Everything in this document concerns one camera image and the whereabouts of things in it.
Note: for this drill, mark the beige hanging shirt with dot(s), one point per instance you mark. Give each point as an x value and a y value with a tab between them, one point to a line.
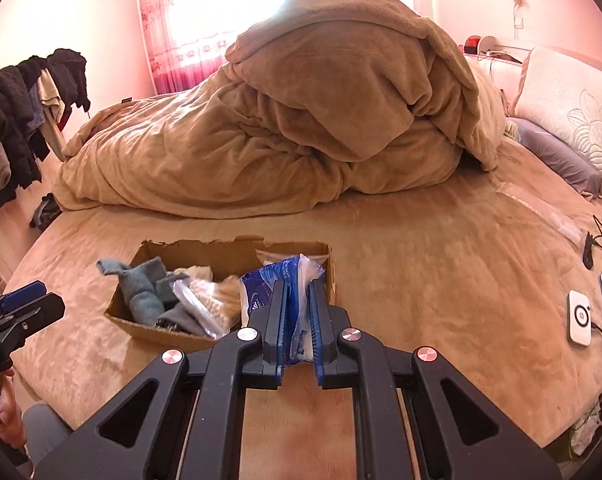
51	100

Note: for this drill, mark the person's left hand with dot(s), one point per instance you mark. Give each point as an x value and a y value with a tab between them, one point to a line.
10	410

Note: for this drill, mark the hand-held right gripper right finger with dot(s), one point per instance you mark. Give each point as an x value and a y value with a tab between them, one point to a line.
318	340

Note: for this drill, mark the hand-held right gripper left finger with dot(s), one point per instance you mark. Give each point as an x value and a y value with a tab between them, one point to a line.
281	330

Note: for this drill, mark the brown cardboard box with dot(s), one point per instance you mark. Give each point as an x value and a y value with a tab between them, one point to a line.
131	320

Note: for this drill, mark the blue tissue pack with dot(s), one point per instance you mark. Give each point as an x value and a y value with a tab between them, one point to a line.
261	290

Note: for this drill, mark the white power bank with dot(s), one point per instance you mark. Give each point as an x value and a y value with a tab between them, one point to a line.
579	317

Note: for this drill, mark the blue-grey sock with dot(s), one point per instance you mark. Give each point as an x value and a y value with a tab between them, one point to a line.
136	290

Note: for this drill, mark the bag of cotton swabs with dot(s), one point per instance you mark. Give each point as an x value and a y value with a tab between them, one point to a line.
216	300

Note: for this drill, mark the bed with brown sheet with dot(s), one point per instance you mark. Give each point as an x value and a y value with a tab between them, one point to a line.
431	285

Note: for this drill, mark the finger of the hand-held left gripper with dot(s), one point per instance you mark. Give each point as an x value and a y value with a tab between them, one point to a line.
41	310
23	296

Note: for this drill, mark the pink patterned curtain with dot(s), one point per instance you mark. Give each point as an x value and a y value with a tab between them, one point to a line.
181	35

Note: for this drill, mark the dark backpack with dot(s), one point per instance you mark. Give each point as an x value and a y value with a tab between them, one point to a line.
46	212

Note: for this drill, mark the dark grey sock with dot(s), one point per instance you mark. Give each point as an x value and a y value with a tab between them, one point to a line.
178	317

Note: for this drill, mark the black hanging jacket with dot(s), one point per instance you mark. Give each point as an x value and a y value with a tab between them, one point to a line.
68	75

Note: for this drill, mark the clear zip snack bag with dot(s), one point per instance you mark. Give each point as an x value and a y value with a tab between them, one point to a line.
271	256

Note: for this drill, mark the brown fleece duvet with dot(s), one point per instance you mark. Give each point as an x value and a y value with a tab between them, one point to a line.
281	125

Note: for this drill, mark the headboard shelf with items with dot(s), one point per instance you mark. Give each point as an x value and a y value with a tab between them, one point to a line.
486	50

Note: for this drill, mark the clear plastic bag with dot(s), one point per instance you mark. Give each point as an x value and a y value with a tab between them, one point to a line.
541	210

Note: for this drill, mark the person's grey trouser leg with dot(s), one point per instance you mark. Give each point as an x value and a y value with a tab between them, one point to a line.
48	432

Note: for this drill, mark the purple pillow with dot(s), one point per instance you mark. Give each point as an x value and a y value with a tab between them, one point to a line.
556	152

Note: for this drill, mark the dark grey hanging coat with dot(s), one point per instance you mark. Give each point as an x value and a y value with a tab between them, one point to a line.
6	125

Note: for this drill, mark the white floral pillow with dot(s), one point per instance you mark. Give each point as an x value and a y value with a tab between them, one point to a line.
571	95

